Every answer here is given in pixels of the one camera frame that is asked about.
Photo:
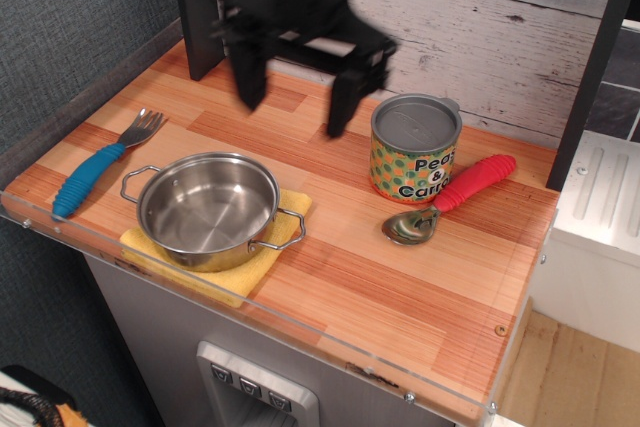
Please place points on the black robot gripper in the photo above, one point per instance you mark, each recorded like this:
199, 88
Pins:
323, 34

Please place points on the peas and carrots can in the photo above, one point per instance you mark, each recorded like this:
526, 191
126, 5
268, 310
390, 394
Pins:
413, 145

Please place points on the stainless steel pot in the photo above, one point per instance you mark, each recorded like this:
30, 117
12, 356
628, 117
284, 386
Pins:
212, 211

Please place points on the yellow cloth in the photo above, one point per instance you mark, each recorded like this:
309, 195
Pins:
240, 280

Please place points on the grey toy fridge cabinet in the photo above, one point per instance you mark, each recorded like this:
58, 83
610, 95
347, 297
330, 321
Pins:
163, 330

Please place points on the silver dispenser panel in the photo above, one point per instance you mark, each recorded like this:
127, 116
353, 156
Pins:
250, 389

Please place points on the white toy sink unit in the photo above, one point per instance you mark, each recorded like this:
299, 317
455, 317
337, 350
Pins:
587, 276

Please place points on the clear acrylic edge guard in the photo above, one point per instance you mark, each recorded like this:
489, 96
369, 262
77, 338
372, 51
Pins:
434, 396

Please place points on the orange and black object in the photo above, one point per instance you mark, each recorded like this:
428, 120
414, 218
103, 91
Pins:
28, 399

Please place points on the dark left post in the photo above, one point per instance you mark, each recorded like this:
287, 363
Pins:
204, 52

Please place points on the dark post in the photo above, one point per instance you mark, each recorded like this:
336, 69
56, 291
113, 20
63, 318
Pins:
204, 52
605, 39

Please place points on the blue handled fork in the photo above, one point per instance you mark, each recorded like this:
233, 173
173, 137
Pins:
76, 188

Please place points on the red handled spoon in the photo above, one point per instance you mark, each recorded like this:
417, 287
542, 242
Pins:
418, 226

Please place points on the dark right post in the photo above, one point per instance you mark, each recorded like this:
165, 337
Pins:
605, 39

